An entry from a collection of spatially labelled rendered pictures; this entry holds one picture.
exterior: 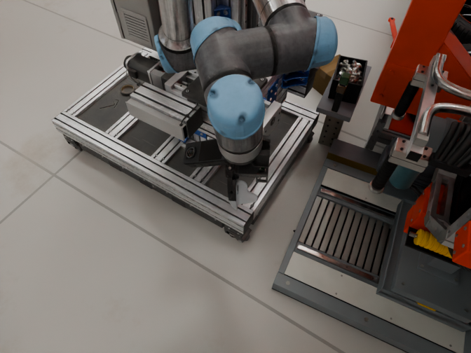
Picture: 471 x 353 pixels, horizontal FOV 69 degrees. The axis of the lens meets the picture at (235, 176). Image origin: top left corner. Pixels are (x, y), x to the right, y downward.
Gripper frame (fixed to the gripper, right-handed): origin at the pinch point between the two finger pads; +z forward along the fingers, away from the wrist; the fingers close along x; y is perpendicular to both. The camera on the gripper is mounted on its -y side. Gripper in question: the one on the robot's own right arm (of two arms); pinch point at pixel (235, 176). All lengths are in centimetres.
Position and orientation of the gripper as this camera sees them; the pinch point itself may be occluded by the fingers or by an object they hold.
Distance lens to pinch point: 77.9
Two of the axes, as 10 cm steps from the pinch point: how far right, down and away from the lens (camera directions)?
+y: 10.0, 0.6, -0.8
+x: 0.8, -9.6, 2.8
